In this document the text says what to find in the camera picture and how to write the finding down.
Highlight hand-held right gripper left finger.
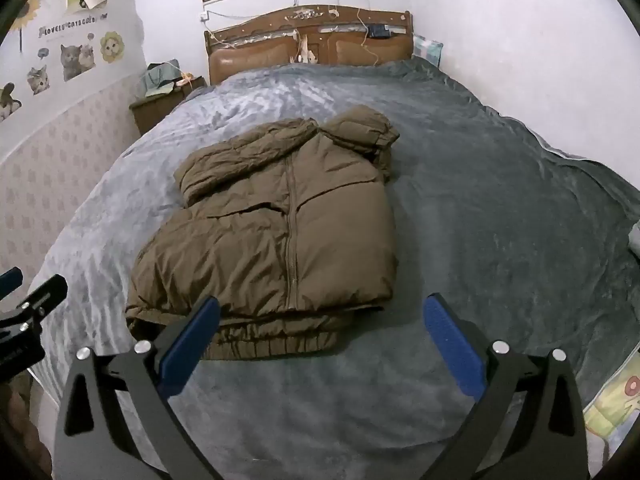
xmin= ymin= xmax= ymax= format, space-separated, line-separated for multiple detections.
xmin=54 ymin=296 xmax=232 ymax=480

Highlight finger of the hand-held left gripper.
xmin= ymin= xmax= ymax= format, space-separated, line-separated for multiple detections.
xmin=0 ymin=267 xmax=25 ymax=302
xmin=16 ymin=274 xmax=69 ymax=329

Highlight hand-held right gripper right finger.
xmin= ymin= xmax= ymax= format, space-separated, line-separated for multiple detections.
xmin=417 ymin=292 xmax=590 ymax=480

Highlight brown puffer jacket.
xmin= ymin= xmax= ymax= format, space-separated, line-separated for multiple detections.
xmin=125 ymin=105 xmax=401 ymax=362

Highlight folded clothes on nightstand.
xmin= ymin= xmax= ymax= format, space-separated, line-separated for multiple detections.
xmin=144 ymin=59 xmax=182 ymax=97

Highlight grey plush blanket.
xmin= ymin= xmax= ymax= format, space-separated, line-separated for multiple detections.
xmin=27 ymin=57 xmax=640 ymax=480

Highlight cartoon printed bedsheet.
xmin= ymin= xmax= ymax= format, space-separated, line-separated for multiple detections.
xmin=582 ymin=360 xmax=640 ymax=456

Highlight dark wooden nightstand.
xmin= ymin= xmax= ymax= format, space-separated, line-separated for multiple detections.
xmin=129 ymin=76 xmax=208 ymax=136

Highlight flower mane cat sticker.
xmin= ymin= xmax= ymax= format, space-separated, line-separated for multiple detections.
xmin=100 ymin=31 xmax=125 ymax=64

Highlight wooden bed headboard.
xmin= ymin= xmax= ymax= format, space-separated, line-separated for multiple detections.
xmin=204 ymin=6 xmax=415 ymax=86

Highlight plaid pillow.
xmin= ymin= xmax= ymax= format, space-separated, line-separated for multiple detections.
xmin=413 ymin=35 xmax=445 ymax=68

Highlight cat wall sticker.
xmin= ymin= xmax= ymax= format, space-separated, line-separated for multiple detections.
xmin=0 ymin=82 xmax=22 ymax=121

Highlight single kitten wall sticker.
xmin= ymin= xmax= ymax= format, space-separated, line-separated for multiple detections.
xmin=26 ymin=65 xmax=51 ymax=96

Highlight two cats wall sticker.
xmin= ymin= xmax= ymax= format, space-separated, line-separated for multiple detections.
xmin=60 ymin=42 xmax=97 ymax=82

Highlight lettering wall sticker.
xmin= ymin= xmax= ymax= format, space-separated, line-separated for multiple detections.
xmin=39 ymin=12 xmax=110 ymax=38

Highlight sunflower wall sticker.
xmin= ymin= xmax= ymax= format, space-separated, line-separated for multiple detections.
xmin=7 ymin=0 xmax=43 ymax=53

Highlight thin charging cable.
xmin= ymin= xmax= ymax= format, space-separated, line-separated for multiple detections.
xmin=356 ymin=0 xmax=381 ymax=67

